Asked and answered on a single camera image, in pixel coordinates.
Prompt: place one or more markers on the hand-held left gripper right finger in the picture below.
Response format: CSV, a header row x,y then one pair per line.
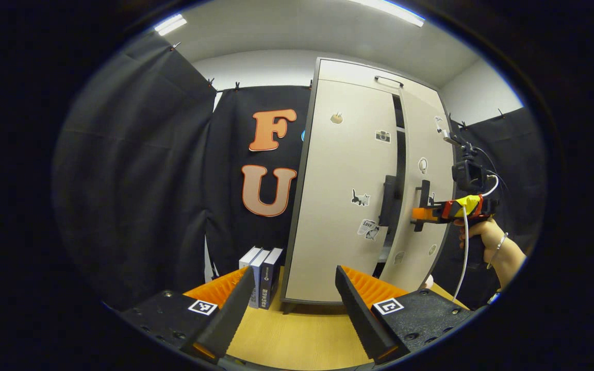
x,y
361,319

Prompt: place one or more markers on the black backdrop cloth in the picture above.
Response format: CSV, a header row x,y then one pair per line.
x,y
137,180

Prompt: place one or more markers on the navy book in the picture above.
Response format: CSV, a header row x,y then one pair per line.
x,y
271,278

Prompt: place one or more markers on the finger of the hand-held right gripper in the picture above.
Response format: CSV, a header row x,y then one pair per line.
x,y
426,214

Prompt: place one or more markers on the white door with camera sticker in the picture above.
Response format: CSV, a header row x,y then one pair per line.
x,y
338,232

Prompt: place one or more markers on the white double-door shoe cabinet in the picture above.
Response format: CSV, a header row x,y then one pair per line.
x,y
348,72

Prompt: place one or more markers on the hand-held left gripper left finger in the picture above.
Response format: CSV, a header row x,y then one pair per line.
x,y
230,319

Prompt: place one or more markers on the long ceiling light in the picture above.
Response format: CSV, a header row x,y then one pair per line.
x,y
170,24
390,11

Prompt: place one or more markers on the white door with headphone sticker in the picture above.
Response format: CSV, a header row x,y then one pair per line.
x,y
418,149

